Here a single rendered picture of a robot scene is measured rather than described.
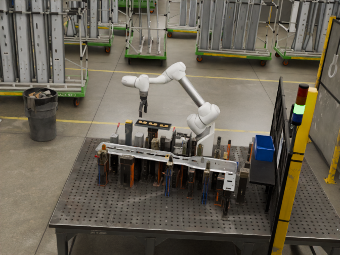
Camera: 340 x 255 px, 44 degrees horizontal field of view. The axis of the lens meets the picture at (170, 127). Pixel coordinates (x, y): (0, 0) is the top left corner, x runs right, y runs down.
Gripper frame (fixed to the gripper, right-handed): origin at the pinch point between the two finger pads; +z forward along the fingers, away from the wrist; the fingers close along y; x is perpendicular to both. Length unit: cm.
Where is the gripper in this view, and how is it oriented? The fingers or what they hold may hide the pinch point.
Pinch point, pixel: (142, 114)
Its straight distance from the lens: 427.2
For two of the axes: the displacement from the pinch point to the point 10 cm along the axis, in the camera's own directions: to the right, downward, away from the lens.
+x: 9.5, 1.8, -2.5
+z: -0.6, 9.0, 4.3
